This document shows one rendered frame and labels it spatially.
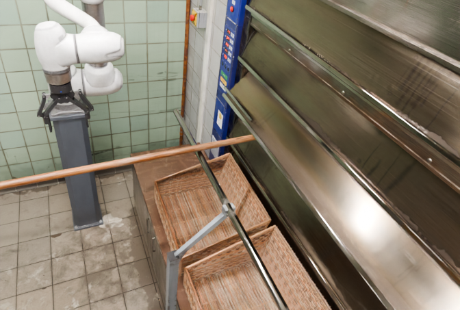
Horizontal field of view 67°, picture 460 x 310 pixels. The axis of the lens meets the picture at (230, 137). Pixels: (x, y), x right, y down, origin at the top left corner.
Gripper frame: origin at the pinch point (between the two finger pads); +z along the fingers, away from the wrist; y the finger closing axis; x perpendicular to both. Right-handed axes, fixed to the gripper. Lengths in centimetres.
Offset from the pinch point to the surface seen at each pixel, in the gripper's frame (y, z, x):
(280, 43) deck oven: -90, -31, 3
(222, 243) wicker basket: -58, 57, 35
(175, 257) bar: -31, 38, 47
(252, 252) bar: -53, 17, 67
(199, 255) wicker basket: -47, 62, 34
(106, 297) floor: 0, 132, 0
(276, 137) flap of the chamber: -85, 6, 22
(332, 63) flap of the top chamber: -89, -38, 39
